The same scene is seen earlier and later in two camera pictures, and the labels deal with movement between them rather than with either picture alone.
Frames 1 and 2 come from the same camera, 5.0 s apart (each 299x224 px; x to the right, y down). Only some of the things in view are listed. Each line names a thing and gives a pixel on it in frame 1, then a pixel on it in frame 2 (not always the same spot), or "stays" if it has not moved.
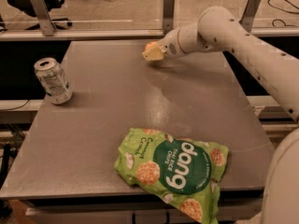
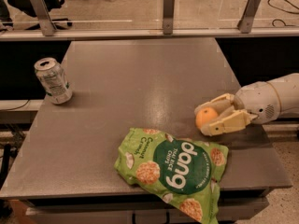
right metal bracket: x=250 y=8 stays
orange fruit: x=150 y=45 to x=205 y=116
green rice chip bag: x=184 y=172 stays
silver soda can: x=52 y=78 stays
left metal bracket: x=47 y=25 stays
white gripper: x=169 y=46 to x=257 y=102
